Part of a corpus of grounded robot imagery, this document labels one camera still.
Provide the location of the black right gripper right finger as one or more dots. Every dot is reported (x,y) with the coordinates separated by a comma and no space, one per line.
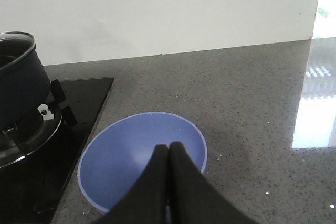
(192,198)

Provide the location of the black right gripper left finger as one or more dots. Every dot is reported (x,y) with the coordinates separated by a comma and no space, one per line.
(146,200)

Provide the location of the light blue bowl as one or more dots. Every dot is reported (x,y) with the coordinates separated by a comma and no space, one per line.
(117,156)

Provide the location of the dark blue cooking pot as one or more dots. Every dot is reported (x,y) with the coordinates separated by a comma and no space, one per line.
(24,87)

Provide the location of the black pot support grate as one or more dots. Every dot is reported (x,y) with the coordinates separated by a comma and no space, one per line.
(28,135)

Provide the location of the black glass gas cooktop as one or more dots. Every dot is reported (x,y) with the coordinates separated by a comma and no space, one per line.
(32,188)

